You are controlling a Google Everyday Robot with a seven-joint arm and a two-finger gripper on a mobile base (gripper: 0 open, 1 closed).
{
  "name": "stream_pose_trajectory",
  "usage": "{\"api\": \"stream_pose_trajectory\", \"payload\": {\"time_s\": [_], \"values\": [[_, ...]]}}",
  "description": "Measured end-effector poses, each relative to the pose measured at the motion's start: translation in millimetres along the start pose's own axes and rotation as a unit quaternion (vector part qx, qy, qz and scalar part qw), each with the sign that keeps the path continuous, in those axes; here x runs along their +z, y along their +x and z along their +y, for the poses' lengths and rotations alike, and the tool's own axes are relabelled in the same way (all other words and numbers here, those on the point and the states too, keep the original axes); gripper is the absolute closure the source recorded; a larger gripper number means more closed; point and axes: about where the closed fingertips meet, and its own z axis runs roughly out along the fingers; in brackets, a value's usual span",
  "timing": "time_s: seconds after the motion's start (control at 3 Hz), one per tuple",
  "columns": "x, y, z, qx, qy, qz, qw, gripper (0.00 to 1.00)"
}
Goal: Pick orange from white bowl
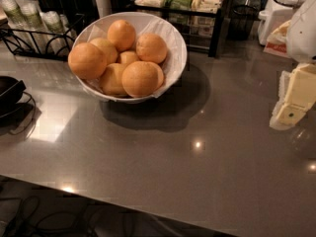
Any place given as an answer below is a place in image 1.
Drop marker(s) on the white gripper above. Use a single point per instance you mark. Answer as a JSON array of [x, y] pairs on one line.
[[302, 39]]

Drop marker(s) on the white paper bowl liner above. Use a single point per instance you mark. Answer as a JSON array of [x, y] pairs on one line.
[[171, 40]]

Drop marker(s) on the white bowl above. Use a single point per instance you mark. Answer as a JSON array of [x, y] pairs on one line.
[[179, 55]]

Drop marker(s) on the small centre orange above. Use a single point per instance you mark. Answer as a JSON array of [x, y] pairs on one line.
[[127, 57]]

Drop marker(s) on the front left large orange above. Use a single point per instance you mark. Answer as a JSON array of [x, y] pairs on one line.
[[86, 61]]

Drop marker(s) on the red and white card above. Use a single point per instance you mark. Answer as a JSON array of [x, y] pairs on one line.
[[276, 47]]

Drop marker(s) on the black mesh basket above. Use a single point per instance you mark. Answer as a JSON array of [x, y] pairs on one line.
[[241, 22]]

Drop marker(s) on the white appliance with plates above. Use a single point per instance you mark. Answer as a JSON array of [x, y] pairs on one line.
[[275, 13]]

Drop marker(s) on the black metal condiment shelf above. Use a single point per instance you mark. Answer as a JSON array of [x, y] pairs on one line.
[[200, 30]]

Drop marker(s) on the cream packets right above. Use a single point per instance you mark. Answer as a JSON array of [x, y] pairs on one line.
[[207, 6]]

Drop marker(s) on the green tea packets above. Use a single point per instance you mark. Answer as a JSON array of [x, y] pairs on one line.
[[178, 4]]

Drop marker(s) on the white cylinder dispenser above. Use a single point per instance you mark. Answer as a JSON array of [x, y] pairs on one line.
[[102, 0]]

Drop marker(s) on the right stacked paper cups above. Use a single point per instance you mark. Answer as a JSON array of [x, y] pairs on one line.
[[54, 25]]

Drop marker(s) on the stacked paper cups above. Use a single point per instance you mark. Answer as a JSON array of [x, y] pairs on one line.
[[16, 22], [35, 26], [54, 25]]

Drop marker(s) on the middle stacked paper cups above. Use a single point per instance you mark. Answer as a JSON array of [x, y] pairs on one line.
[[35, 26]]

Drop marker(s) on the left stacked paper cups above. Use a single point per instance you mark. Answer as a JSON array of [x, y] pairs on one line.
[[16, 22]]

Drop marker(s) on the black wire cup rack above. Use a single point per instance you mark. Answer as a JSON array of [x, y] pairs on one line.
[[11, 41]]

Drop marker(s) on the black pan with wire stand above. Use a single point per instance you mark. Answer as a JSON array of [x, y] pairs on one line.
[[17, 106]]

